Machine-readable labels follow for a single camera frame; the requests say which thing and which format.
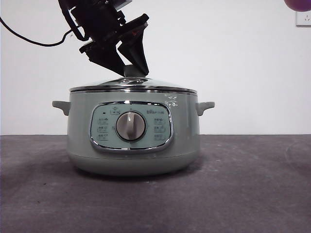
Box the glass lid with green knob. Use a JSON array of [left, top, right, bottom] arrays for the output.
[[69, 65, 198, 93]]

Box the brown egg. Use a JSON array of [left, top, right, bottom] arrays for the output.
[[283, 0, 311, 12]]

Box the pale green electric pot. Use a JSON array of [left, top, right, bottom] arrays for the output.
[[52, 90, 216, 177]]

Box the black cable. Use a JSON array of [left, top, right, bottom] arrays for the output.
[[0, 16, 85, 47]]

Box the white wall socket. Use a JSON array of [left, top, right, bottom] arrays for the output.
[[295, 10, 311, 27]]

